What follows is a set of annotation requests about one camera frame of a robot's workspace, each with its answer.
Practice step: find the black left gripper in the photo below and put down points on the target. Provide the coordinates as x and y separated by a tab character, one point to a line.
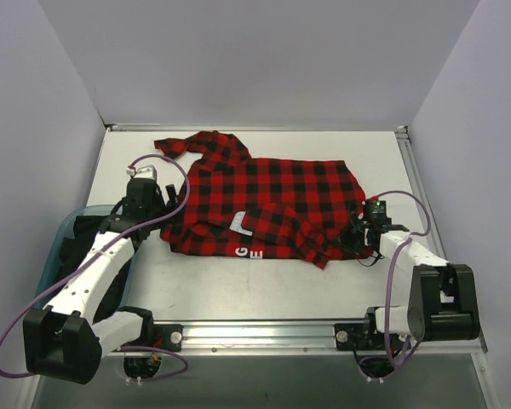
154	204

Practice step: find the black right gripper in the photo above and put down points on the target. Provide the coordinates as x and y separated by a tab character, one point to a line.
362	224

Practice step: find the red black plaid shirt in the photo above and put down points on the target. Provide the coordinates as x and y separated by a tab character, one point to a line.
262	208

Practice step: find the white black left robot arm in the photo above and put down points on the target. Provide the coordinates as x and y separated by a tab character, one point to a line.
80	293

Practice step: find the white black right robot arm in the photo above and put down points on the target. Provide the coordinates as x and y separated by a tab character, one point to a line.
442	303

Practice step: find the teal plastic bin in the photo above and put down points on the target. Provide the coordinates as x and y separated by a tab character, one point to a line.
66	231

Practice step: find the black clothing in bin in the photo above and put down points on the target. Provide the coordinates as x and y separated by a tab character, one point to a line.
73	250

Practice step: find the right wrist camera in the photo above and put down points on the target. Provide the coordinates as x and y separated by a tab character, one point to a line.
375	212

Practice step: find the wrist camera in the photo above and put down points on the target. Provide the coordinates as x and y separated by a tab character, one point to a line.
375	212
145	172

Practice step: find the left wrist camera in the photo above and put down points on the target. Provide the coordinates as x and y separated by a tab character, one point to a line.
145	172

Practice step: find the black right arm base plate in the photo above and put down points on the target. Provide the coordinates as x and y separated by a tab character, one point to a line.
357	337

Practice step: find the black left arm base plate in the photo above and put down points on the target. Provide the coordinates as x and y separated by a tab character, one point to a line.
162	336

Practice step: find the aluminium front rail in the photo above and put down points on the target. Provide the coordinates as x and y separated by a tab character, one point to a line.
255	336

